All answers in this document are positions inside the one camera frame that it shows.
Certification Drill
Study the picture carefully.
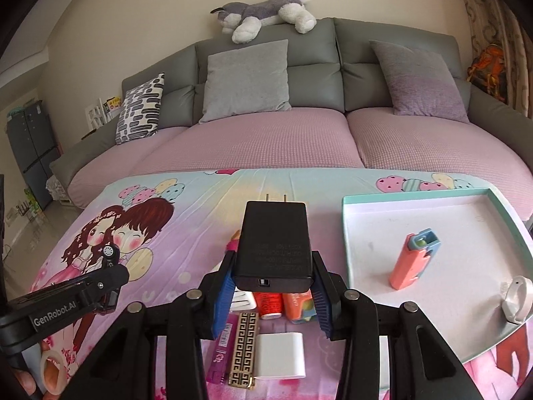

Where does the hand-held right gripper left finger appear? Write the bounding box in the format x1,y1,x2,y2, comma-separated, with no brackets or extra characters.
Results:
58,251,239,400

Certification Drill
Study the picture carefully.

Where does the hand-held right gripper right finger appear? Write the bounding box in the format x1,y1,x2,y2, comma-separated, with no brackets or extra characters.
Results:
310,251,475,400

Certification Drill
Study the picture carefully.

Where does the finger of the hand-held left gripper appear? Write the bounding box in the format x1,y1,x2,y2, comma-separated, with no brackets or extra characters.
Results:
85,242,131,315

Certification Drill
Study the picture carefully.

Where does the white slotted plastic holder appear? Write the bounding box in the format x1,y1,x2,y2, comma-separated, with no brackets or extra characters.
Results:
230,287,257,313

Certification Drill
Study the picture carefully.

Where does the gold patterned lighter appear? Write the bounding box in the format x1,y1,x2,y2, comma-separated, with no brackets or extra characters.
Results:
227,312,261,388

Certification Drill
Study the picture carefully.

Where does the magenta packet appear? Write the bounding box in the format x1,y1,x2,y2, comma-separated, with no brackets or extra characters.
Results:
206,314,240,384

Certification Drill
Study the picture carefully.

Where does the white charger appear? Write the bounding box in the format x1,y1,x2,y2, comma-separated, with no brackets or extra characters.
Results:
254,332,306,382

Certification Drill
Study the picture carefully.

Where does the black charger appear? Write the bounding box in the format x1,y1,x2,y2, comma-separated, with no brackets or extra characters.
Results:
231,194,315,293

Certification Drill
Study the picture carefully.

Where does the teal rimmed white tray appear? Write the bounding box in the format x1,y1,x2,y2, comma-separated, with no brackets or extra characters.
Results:
341,187,533,363

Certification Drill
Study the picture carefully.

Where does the person's left hand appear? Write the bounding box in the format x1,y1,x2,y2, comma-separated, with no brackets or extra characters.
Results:
12,369,40,398

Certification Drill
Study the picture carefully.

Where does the orange and blue toy knife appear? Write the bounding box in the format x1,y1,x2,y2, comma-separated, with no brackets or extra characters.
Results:
282,292,317,325

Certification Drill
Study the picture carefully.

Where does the white tape roll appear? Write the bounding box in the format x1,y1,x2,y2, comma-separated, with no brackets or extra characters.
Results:
41,348,67,394

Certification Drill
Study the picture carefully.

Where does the red thread spool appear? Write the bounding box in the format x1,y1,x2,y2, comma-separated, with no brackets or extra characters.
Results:
254,292,284,321

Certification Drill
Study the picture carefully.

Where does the pink dog toy figure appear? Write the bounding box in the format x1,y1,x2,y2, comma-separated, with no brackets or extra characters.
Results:
226,229,243,256

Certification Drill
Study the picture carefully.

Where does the printed cartoon tablecloth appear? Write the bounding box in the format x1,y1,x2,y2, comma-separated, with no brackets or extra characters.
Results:
25,169,533,400

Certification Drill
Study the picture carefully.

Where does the pink and blue toy knife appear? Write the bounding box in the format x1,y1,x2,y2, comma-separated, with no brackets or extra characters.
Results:
389,228,441,290

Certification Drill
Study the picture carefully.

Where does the dark grey fridge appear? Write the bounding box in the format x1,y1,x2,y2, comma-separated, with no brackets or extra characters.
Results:
6,100,63,211

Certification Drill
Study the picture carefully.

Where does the pink sofa cover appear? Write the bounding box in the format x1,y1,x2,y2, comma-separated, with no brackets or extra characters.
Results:
69,106,533,217

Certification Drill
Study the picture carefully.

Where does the white book rack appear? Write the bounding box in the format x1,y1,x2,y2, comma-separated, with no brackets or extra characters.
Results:
85,97,123,130

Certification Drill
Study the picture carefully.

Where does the black and white patterned pillow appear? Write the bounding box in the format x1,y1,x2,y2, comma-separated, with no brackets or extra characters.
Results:
115,73,165,145

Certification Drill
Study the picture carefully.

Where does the white wristband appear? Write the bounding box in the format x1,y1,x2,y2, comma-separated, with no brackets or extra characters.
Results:
501,277,533,325

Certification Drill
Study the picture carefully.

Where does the light grey pillow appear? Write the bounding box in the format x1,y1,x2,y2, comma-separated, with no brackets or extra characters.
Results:
199,39,292,124

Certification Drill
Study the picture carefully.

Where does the grey sofa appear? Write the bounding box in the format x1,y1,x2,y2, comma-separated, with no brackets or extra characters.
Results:
50,17,533,221

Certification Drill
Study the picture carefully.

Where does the grey and purple pillow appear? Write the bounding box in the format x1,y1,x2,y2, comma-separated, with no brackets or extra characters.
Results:
369,40,470,124

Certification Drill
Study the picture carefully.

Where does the orange backpack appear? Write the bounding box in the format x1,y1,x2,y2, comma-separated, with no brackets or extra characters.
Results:
466,44,509,105

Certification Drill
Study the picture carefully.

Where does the husky plush toy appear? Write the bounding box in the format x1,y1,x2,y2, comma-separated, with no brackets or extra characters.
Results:
210,0,317,44

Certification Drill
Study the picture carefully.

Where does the patterned curtain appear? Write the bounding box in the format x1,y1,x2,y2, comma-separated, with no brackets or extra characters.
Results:
452,0,533,121

